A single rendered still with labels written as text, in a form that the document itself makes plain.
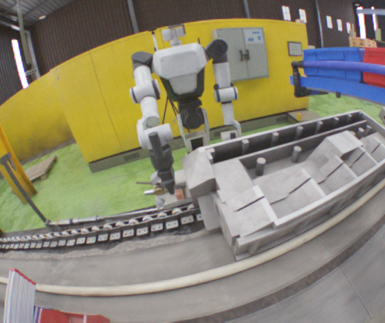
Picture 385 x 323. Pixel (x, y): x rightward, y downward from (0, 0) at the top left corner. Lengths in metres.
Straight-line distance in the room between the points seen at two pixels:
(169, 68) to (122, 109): 1.81
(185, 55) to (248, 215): 0.76
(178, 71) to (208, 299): 0.95
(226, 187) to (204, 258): 0.25
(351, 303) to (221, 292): 0.41
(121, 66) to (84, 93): 0.65
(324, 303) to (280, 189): 0.39
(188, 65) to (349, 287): 1.11
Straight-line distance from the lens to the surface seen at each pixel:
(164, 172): 0.69
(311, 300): 0.61
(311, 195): 0.55
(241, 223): 0.47
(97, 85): 2.70
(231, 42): 2.55
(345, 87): 0.70
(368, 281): 0.72
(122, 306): 0.65
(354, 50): 0.69
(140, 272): 0.67
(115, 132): 2.80
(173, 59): 0.94
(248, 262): 0.57
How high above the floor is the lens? 1.31
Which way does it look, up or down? 32 degrees down
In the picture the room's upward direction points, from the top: 13 degrees counter-clockwise
